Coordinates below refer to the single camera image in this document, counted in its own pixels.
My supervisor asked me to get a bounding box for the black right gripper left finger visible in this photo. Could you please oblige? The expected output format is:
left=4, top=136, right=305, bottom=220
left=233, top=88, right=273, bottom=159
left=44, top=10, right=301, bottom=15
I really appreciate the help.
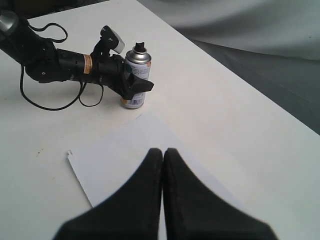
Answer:
left=54, top=148, right=163, bottom=240

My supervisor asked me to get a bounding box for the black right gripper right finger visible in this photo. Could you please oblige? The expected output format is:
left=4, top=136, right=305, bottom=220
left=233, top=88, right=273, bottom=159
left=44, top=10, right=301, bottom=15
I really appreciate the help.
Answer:
left=162, top=148, right=277, bottom=240

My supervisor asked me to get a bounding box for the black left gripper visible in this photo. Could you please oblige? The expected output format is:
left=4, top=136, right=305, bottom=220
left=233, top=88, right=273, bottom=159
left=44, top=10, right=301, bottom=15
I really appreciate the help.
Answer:
left=91, top=54, right=154, bottom=100

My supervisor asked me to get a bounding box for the spray paint can with dots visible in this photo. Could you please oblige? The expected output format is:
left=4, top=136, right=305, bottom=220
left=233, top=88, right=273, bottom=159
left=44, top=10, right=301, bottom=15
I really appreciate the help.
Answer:
left=121, top=42, right=152, bottom=109

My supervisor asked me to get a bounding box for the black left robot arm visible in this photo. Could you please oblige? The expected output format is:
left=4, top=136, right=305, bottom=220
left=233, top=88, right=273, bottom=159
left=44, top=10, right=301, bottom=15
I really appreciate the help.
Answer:
left=0, top=10, right=154, bottom=100

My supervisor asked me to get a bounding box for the white paper stack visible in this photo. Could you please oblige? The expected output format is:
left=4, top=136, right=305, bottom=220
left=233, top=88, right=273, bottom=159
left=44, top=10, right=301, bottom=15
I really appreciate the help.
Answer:
left=67, top=112, right=244, bottom=210

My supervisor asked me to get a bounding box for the grey backdrop cloth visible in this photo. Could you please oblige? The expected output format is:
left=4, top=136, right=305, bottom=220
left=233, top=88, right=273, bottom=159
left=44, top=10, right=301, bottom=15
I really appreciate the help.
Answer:
left=142, top=0, right=320, bottom=133

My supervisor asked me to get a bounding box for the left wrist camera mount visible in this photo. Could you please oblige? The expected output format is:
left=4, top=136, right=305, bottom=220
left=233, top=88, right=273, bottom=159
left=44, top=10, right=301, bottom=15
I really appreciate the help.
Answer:
left=90, top=25, right=125, bottom=61

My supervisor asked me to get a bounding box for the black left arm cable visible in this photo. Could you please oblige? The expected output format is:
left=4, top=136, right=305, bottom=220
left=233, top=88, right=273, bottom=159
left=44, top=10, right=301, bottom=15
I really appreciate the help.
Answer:
left=19, top=22, right=104, bottom=111

